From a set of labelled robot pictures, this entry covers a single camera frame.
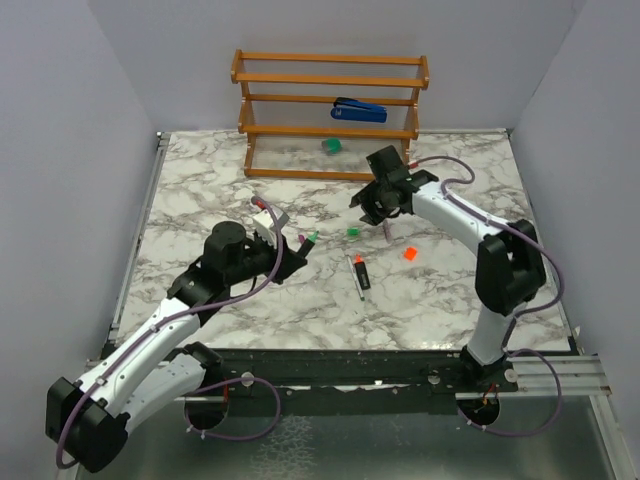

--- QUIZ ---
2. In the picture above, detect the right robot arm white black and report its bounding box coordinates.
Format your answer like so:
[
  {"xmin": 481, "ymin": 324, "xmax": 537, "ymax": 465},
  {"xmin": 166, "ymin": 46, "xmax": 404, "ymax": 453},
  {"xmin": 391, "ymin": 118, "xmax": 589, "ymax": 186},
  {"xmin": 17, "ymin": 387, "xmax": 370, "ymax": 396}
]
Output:
[{"xmin": 350, "ymin": 146, "xmax": 546, "ymax": 391}]

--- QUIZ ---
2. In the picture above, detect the pink highlighter pen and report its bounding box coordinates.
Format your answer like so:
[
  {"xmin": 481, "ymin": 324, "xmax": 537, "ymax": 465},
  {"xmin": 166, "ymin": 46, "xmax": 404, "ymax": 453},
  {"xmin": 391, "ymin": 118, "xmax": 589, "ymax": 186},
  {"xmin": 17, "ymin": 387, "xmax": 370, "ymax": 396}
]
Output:
[{"xmin": 382, "ymin": 221, "xmax": 393, "ymax": 243}]

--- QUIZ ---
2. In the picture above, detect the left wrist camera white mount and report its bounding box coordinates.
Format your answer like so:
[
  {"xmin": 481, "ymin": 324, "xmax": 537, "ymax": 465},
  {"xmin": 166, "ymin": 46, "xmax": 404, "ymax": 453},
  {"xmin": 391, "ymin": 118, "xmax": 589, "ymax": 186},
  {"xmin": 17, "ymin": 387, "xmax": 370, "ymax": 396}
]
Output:
[{"xmin": 251, "ymin": 197, "xmax": 289, "ymax": 247}]

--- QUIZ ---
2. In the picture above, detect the black orange highlighter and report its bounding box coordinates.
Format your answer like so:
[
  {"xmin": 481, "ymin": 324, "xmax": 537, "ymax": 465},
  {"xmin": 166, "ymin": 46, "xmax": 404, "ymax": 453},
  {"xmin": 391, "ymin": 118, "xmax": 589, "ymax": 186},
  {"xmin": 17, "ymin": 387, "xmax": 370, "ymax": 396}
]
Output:
[{"xmin": 353, "ymin": 254, "xmax": 371, "ymax": 291}]

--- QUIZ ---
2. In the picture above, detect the wooden shelf rack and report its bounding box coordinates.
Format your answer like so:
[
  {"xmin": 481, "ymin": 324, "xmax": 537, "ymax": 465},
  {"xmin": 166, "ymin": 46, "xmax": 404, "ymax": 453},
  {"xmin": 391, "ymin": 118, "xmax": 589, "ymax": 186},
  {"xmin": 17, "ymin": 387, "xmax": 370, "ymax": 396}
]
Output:
[{"xmin": 230, "ymin": 49, "xmax": 430, "ymax": 181}]

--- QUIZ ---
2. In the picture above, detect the green tape dispenser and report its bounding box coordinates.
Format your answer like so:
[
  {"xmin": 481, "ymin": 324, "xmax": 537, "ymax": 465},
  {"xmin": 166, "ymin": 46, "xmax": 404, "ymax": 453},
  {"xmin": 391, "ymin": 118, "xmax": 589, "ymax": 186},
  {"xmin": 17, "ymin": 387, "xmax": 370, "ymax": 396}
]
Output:
[{"xmin": 321, "ymin": 138, "xmax": 342, "ymax": 155}]

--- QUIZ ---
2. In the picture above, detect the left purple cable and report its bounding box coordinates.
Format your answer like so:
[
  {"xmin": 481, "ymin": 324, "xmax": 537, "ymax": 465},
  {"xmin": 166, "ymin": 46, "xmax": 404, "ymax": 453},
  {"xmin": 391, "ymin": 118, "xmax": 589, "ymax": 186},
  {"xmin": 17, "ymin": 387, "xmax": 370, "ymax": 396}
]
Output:
[{"xmin": 54, "ymin": 197, "xmax": 285, "ymax": 470}]

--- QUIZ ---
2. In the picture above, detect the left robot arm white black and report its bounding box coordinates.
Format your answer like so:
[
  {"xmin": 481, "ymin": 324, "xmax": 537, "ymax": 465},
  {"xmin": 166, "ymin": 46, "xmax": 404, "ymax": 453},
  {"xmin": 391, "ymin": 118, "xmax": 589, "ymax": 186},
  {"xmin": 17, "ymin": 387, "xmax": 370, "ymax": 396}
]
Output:
[{"xmin": 45, "ymin": 211, "xmax": 316, "ymax": 473}]

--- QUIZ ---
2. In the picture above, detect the black mounting base rail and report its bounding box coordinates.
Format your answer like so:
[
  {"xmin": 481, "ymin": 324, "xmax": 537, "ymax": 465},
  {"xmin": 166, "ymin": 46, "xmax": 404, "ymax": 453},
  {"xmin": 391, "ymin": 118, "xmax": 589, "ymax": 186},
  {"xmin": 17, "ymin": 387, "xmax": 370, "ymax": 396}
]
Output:
[{"xmin": 180, "ymin": 344, "xmax": 517, "ymax": 426}]

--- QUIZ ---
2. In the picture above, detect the thin white green pen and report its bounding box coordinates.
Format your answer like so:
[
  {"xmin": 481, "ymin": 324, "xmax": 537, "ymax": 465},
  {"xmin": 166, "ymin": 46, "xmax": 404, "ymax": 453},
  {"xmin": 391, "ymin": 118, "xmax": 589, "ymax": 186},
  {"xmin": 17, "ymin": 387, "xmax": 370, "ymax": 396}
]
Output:
[{"xmin": 345, "ymin": 254, "xmax": 365, "ymax": 302}]

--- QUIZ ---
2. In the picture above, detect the orange highlighter cap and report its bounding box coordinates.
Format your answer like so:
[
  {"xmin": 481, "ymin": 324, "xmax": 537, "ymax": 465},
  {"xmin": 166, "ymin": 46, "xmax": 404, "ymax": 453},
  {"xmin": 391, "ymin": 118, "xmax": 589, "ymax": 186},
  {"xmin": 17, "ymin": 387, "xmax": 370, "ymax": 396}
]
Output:
[{"xmin": 404, "ymin": 247, "xmax": 417, "ymax": 261}]

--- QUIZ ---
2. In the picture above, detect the black green highlighter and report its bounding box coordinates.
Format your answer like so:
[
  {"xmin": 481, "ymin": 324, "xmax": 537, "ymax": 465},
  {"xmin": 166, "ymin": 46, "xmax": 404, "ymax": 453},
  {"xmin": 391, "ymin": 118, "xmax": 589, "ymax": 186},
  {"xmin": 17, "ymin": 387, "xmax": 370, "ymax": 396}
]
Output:
[{"xmin": 298, "ymin": 231, "xmax": 319, "ymax": 257}]

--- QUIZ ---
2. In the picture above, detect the blue stapler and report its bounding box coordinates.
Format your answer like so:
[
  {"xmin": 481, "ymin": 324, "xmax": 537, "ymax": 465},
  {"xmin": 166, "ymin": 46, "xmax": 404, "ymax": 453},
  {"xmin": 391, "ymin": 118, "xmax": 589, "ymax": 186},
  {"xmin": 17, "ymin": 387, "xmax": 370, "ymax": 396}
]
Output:
[{"xmin": 330, "ymin": 97, "xmax": 387, "ymax": 123}]

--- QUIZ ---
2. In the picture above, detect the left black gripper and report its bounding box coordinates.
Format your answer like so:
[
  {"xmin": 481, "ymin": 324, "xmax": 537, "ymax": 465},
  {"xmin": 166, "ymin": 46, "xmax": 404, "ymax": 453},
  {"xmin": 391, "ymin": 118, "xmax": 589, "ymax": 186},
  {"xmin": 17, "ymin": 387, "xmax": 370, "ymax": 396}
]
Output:
[{"xmin": 226, "ymin": 229, "xmax": 307, "ymax": 286}]

